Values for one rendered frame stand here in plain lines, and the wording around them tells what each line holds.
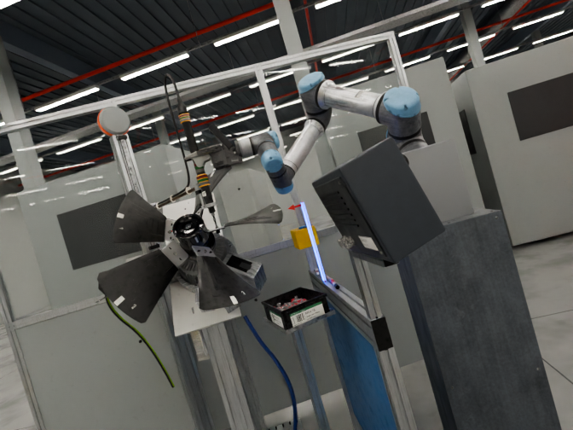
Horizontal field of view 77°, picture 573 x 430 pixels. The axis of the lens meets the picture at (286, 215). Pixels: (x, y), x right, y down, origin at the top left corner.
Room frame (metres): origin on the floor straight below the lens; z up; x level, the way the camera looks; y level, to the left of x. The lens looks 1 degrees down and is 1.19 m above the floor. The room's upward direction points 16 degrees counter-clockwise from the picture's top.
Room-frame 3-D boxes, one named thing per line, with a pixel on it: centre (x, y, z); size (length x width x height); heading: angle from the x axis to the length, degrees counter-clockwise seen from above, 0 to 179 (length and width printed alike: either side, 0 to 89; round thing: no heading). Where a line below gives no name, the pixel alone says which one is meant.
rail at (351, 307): (1.33, -0.10, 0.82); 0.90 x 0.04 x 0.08; 6
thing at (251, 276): (1.42, 0.23, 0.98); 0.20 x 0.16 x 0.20; 6
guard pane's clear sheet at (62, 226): (2.10, 0.35, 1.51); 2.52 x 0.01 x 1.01; 96
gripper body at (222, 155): (1.40, 0.16, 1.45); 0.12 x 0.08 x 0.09; 96
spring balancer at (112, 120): (1.93, 0.75, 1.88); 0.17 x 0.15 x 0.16; 96
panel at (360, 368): (1.33, -0.10, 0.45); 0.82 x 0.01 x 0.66; 6
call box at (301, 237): (1.72, -0.05, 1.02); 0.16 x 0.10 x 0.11; 6
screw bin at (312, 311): (1.24, 0.06, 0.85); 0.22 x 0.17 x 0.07; 21
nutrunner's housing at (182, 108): (1.39, 0.27, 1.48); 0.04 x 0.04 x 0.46
